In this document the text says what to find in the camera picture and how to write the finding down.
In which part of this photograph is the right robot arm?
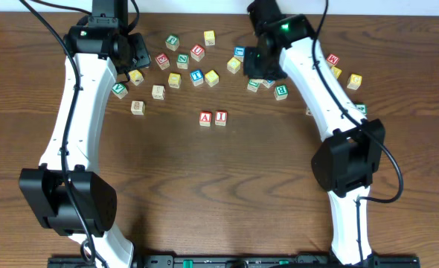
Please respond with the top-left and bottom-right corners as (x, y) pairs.
(243, 0), (385, 265)

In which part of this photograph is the yellow block top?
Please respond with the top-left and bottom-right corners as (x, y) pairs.
(204, 31), (216, 46)

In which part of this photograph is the plain wooden block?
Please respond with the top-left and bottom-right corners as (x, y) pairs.
(152, 85), (166, 100)

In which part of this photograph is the green B block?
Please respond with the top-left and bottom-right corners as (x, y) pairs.
(274, 85), (289, 101)

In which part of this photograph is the yellow S block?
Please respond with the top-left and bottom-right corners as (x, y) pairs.
(205, 70), (220, 87)

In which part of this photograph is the red I block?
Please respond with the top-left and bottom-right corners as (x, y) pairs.
(215, 111), (228, 126)

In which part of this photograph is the green J block top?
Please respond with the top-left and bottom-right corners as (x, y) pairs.
(165, 34), (180, 51)

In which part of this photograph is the green V block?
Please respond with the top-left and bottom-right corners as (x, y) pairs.
(112, 83), (128, 99)

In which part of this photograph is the blue T block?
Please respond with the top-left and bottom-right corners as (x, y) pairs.
(190, 69), (204, 86)

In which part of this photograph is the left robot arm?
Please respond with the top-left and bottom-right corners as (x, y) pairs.
(19, 0), (151, 267)

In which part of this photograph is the plain block lower left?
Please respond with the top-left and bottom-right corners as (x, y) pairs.
(131, 100), (146, 115)

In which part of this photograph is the yellow block far left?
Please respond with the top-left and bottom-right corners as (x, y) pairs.
(129, 70), (144, 86)

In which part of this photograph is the red E block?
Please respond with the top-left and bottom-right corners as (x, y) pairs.
(155, 53), (170, 70)

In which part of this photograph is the red A block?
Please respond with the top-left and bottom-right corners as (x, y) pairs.
(199, 112), (212, 127)

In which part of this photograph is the red M block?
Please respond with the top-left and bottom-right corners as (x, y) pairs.
(326, 54), (340, 67)

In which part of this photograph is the yellow K block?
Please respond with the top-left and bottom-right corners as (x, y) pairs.
(330, 66), (342, 79)

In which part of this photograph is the blue 1 block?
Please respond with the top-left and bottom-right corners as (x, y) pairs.
(234, 46), (246, 62)

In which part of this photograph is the yellow C block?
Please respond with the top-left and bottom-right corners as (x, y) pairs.
(227, 57), (241, 74)

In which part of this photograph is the green 4 block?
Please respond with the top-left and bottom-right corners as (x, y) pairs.
(355, 103), (368, 115)

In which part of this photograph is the red U block left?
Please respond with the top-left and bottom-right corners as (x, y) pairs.
(190, 44), (205, 62)

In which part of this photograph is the green R block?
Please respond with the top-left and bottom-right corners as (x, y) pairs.
(247, 79), (262, 92)

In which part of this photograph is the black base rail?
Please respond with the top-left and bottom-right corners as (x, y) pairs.
(48, 253), (421, 268)

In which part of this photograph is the green Z block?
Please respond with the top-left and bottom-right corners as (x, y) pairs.
(176, 54), (189, 69)

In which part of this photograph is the blue L block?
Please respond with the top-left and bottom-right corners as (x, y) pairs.
(262, 80), (275, 89)

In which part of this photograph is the yellow G block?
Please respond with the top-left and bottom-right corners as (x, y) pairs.
(347, 74), (362, 90)

